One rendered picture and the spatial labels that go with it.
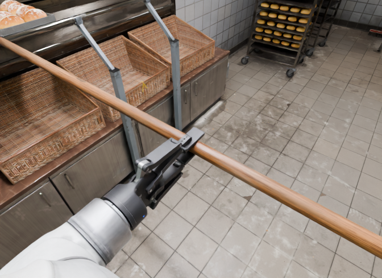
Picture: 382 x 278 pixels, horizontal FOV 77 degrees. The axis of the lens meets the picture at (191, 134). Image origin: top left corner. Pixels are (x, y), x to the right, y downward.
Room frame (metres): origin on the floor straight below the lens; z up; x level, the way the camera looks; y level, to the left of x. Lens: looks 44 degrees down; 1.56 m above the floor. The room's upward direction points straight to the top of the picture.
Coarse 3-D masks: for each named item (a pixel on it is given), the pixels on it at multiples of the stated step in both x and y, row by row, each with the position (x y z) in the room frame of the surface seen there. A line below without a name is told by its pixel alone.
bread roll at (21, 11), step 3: (21, 6) 1.20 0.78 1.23; (24, 6) 1.20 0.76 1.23; (27, 6) 1.21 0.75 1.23; (30, 6) 1.22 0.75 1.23; (18, 9) 1.18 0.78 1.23; (21, 9) 1.18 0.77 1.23; (24, 9) 1.18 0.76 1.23; (27, 9) 1.19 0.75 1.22; (18, 12) 1.17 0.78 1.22; (21, 12) 1.17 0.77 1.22; (24, 12) 1.17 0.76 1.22; (18, 15) 1.16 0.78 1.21; (21, 15) 1.16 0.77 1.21
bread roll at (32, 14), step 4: (28, 12) 1.13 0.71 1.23; (32, 12) 1.14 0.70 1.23; (36, 12) 1.15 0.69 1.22; (40, 12) 1.16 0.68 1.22; (24, 16) 1.12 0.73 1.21; (28, 16) 1.12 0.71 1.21; (32, 16) 1.12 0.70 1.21; (36, 16) 1.13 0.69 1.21; (40, 16) 1.14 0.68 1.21; (44, 16) 1.16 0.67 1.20; (24, 20) 1.11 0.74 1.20; (28, 20) 1.11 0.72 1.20
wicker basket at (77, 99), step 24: (48, 72) 1.36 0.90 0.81; (0, 96) 1.13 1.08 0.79; (24, 96) 1.20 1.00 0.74; (48, 96) 1.28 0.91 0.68; (72, 96) 1.28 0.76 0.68; (0, 120) 1.05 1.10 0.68; (24, 120) 1.12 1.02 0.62; (48, 120) 1.16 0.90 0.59; (72, 120) 1.16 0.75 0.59; (96, 120) 1.07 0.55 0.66; (24, 144) 0.94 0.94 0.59; (48, 144) 0.85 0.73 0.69; (72, 144) 0.93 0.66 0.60; (0, 168) 0.68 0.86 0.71; (24, 168) 0.74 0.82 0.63
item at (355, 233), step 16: (16, 48) 0.81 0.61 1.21; (48, 64) 0.69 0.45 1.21; (64, 80) 0.63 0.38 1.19; (80, 80) 0.60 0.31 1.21; (96, 96) 0.53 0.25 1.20; (112, 96) 0.52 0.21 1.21; (128, 112) 0.46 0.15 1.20; (144, 112) 0.46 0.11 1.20; (160, 128) 0.40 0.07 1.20; (208, 160) 0.32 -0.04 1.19; (224, 160) 0.30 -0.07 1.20; (240, 176) 0.27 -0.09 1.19; (256, 176) 0.27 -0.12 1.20; (272, 192) 0.24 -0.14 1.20; (288, 192) 0.23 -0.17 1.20; (304, 208) 0.20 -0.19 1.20; (320, 208) 0.20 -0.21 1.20; (320, 224) 0.18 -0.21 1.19; (336, 224) 0.18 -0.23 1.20; (352, 224) 0.17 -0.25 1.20; (352, 240) 0.15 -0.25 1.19; (368, 240) 0.15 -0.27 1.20
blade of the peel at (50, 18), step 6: (42, 18) 1.14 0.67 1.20; (48, 18) 1.16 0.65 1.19; (54, 18) 1.18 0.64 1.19; (18, 24) 1.05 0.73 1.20; (24, 24) 1.07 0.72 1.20; (30, 24) 1.09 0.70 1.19; (36, 24) 1.11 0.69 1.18; (42, 24) 1.13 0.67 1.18; (0, 30) 0.99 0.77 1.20; (6, 30) 1.01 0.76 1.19; (12, 30) 1.03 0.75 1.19; (18, 30) 1.05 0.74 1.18
